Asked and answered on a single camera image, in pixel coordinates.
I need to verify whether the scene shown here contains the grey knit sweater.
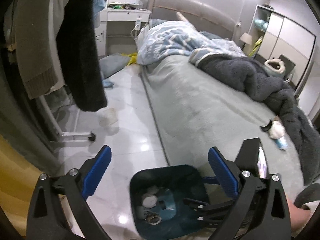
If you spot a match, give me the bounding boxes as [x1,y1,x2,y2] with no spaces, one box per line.
[11,0,67,100]

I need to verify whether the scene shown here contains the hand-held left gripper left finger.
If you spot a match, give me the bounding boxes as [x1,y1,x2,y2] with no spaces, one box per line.
[26,145,112,240]

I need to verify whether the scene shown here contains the white vanity desk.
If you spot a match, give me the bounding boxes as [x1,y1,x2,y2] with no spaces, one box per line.
[96,1,152,57]

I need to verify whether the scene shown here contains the white clothes rack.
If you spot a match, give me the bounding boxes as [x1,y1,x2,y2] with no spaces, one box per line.
[37,96,97,142]

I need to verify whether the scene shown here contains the pile of vanity clutter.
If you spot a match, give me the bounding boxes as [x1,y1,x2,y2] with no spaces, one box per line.
[107,2,143,10]

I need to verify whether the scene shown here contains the dark teal trash bin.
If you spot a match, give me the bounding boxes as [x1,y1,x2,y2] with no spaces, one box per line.
[129,164,218,240]

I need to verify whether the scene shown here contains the bed with grey sheet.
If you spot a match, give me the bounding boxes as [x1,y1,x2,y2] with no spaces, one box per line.
[141,54,313,188]

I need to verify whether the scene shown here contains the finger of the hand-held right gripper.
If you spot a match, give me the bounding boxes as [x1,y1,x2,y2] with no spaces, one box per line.
[182,197,237,228]
[202,176,222,184]

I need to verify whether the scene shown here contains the dark grey fleece blanket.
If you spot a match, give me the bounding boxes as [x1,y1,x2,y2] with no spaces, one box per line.
[190,55,320,186]

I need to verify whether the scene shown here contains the light blue bag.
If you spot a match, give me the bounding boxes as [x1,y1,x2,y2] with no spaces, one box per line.
[254,19,269,30]

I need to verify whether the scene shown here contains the white rolled sock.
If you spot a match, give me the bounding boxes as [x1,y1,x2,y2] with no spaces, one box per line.
[269,120,285,140]

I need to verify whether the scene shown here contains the grey floor pillow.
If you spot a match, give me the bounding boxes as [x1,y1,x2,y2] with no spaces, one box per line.
[99,53,130,78]

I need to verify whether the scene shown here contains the large brown tape roll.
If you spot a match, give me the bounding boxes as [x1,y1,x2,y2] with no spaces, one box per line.
[142,195,158,208]

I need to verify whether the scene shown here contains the small brown tape roll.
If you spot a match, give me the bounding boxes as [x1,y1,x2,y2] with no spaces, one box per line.
[146,212,162,225]

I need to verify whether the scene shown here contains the table lamp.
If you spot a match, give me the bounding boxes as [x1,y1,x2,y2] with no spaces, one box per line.
[239,32,253,49]

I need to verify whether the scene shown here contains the grey padded headboard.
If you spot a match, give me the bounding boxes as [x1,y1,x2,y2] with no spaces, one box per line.
[150,0,237,42]

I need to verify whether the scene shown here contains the blue plastic packet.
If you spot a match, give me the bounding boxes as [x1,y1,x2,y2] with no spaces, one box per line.
[274,137,288,151]

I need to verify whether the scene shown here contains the grey blue pillow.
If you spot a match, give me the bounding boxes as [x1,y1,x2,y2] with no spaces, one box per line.
[200,31,223,40]

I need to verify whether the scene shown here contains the beige plush pillow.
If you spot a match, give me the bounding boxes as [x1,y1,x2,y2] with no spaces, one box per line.
[176,11,190,23]

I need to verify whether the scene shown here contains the white wardrobe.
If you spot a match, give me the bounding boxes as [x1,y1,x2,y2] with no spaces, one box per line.
[249,4,316,90]

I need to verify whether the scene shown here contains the yellow cloth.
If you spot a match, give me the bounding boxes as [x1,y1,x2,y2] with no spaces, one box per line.
[122,52,138,67]

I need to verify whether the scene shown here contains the yellow green hanging garment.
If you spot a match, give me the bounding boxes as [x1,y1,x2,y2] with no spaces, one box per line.
[251,36,264,57]

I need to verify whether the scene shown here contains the blue patterned duvet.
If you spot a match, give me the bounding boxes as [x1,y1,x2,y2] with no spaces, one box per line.
[137,19,247,65]

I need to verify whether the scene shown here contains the black hanging garment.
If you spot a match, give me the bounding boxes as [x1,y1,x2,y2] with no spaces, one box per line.
[56,0,108,112]

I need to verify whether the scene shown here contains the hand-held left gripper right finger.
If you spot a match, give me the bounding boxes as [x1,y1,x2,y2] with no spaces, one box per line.
[208,147,292,240]

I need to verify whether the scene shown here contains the round plush cat bed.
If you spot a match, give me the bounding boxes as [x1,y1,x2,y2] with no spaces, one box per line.
[264,58,286,78]

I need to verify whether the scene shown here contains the yellow fabric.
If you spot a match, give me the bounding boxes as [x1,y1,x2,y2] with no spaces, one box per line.
[0,134,54,230]

